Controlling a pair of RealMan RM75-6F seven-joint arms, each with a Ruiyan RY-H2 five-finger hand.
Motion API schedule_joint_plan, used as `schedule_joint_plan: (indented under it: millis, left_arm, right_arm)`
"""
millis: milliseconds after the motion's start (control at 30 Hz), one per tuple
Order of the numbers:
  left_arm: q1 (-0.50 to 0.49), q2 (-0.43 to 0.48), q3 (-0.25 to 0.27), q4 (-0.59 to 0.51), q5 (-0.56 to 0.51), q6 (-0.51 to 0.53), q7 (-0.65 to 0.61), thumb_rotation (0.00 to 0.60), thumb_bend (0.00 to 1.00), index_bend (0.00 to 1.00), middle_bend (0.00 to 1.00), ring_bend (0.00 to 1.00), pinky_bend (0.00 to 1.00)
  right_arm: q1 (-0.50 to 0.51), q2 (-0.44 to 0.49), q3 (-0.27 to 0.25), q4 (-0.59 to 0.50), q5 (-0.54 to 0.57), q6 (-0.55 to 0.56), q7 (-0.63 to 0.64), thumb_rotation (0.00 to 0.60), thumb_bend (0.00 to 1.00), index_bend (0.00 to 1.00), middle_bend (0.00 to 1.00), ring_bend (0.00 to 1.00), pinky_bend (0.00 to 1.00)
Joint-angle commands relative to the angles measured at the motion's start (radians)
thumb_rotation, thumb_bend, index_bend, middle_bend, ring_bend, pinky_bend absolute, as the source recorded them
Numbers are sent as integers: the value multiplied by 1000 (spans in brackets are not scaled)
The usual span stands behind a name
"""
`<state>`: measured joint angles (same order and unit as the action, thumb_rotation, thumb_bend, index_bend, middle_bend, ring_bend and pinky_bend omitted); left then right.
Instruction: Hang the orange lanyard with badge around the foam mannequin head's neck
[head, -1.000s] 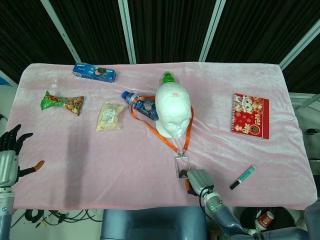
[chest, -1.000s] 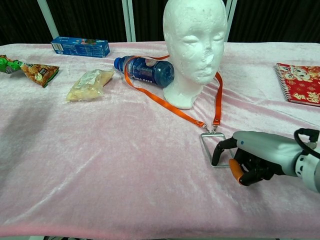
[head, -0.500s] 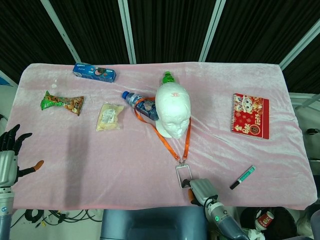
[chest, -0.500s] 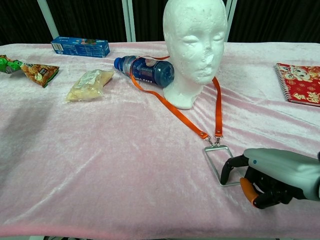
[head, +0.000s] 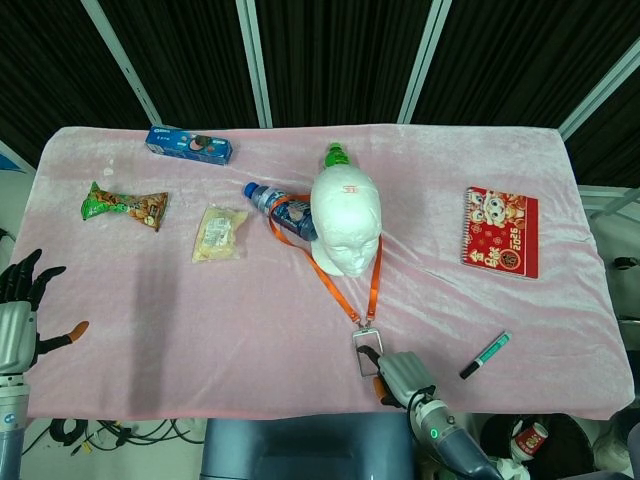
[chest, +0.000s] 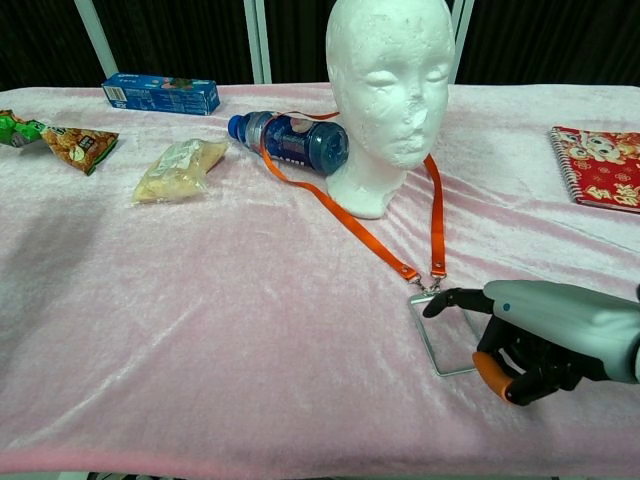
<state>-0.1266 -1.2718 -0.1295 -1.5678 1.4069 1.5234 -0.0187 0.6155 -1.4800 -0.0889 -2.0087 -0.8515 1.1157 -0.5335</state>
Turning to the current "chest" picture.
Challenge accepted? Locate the white foam mannequin head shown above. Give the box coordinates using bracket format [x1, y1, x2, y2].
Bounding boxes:
[324, 0, 457, 220]

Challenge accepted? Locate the orange lanyard strap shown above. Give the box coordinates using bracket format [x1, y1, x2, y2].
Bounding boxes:
[258, 110, 448, 286]

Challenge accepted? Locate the blue cookie box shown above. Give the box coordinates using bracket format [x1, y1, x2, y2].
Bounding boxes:
[101, 73, 222, 117]

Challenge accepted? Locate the red spiral notebook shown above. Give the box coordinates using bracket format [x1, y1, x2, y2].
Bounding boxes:
[549, 124, 640, 215]

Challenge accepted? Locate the green orange snack bag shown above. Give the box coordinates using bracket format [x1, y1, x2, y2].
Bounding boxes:
[0, 109, 120, 177]

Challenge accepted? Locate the clear badge holder metal frame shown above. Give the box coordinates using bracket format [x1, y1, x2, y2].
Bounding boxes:
[407, 274, 485, 378]

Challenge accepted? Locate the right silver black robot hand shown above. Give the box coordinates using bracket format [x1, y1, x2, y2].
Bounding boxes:
[422, 279, 640, 407]

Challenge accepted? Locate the blue plastic drink bottle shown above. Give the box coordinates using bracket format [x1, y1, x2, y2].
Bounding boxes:
[227, 110, 350, 177]

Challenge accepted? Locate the clear bag of beige snacks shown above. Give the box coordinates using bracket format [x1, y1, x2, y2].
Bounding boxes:
[130, 138, 231, 205]

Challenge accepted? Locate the pink velvet tablecloth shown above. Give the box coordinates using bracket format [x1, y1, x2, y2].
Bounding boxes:
[0, 82, 640, 474]

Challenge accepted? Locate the white frame post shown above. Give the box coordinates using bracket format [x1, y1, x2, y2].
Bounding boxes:
[73, 0, 120, 82]
[242, 0, 274, 85]
[451, 0, 476, 85]

